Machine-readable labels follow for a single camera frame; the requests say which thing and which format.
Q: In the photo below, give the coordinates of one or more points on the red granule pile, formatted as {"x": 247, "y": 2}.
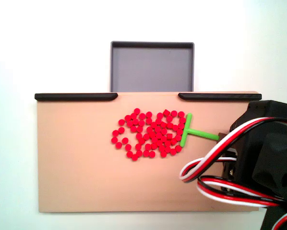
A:
{"x": 158, "y": 136}

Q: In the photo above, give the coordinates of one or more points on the black edge rail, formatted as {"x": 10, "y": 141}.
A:
{"x": 76, "y": 96}
{"x": 220, "y": 96}

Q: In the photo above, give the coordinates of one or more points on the beige flat board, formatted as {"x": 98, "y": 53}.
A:
{"x": 74, "y": 155}

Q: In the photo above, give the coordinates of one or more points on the grey tray container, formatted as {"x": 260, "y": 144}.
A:
{"x": 153, "y": 69}

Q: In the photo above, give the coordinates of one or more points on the green T-shaped pusher tool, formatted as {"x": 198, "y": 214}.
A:
{"x": 201, "y": 133}

